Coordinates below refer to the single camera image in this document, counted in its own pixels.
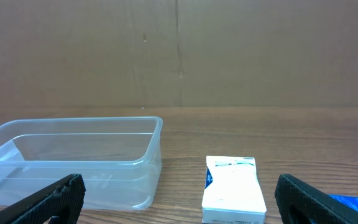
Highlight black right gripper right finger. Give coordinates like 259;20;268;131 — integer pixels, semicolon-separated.
275;174;358;224

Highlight clear plastic container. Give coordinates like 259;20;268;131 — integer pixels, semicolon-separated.
0;116;163;211

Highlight white carton box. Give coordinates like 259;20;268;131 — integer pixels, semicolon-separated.
201;156;267;224

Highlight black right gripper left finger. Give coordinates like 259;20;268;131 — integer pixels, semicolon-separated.
0;174;86;224

